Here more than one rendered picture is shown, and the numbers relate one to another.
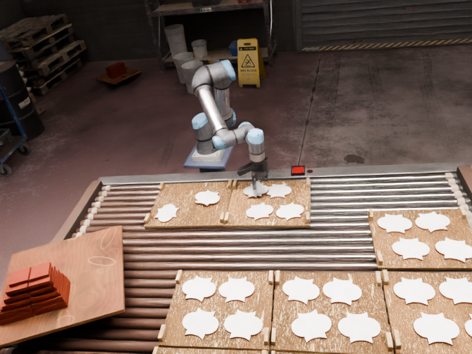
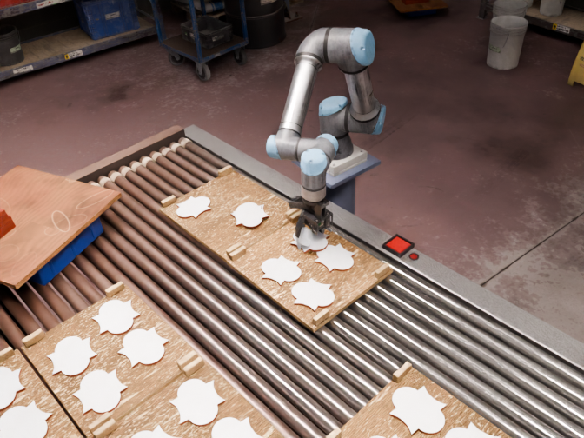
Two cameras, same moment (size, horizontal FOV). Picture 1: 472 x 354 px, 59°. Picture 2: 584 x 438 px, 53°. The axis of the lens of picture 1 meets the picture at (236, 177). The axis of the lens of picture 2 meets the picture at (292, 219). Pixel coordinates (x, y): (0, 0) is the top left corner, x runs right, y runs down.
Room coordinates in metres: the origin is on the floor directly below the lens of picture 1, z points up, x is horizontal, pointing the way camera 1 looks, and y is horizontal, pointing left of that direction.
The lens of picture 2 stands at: (0.51, -0.93, 2.24)
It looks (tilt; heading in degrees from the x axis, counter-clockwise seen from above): 39 degrees down; 36
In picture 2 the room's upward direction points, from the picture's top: 4 degrees counter-clockwise
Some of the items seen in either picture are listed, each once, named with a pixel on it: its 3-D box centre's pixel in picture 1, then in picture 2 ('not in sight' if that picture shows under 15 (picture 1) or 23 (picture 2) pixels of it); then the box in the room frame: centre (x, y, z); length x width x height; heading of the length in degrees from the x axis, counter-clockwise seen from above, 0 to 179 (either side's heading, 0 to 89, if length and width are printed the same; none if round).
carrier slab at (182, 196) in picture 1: (190, 204); (229, 211); (1.74, 0.26, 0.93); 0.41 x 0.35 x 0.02; 77
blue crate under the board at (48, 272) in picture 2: not in sight; (38, 235); (1.26, 0.72, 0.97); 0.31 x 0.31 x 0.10; 9
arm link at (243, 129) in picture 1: (245, 133); (318, 151); (1.82, -0.08, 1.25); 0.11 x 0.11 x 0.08; 14
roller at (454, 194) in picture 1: (264, 201); (313, 261); (1.69, -0.13, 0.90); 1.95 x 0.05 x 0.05; 77
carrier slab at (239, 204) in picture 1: (269, 202); (308, 266); (1.64, -0.15, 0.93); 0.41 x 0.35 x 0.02; 76
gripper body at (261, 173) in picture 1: (259, 168); (315, 211); (1.72, -0.12, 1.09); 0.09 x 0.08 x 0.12; 76
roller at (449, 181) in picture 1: (265, 189); (333, 246); (1.79, -0.15, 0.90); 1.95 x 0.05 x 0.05; 77
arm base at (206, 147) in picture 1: (206, 142); (335, 140); (2.30, 0.15, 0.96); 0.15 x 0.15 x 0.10
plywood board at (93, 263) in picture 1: (63, 279); (17, 219); (1.24, 0.78, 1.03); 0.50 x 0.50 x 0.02; 9
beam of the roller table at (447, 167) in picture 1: (267, 178); (356, 232); (1.91, -0.17, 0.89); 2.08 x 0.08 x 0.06; 77
